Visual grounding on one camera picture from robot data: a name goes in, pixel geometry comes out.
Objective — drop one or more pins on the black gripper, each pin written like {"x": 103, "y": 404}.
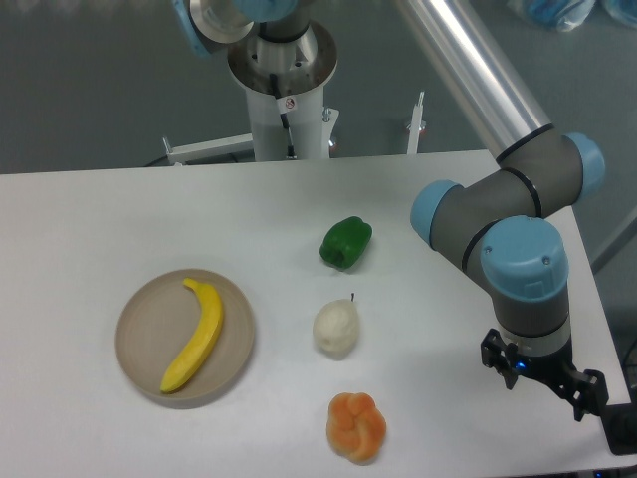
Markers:
{"x": 548, "y": 359}

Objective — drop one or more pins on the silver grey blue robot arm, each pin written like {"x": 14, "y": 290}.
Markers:
{"x": 496, "y": 230}

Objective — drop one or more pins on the yellow banana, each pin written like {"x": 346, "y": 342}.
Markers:
{"x": 203, "y": 340}

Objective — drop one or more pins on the beige round plate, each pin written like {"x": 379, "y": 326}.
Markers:
{"x": 157, "y": 323}

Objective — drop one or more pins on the black box at table edge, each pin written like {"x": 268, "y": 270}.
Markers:
{"x": 619, "y": 425}

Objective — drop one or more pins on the orange knotted bread roll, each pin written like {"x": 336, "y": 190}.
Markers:
{"x": 355, "y": 427}

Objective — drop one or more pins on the white pear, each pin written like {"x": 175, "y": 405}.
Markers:
{"x": 336, "y": 328}

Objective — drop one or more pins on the green bell pepper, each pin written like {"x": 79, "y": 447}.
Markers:
{"x": 345, "y": 242}

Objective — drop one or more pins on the blue plastic bag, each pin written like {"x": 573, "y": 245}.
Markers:
{"x": 565, "y": 15}

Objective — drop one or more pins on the white right support bracket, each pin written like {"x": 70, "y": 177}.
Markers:
{"x": 416, "y": 125}

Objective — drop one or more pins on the white support bracket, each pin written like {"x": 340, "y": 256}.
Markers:
{"x": 209, "y": 151}
{"x": 416, "y": 125}

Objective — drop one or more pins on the white left support bracket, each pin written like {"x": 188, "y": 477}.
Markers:
{"x": 209, "y": 151}

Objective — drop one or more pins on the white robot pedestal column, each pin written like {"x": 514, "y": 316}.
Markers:
{"x": 284, "y": 86}

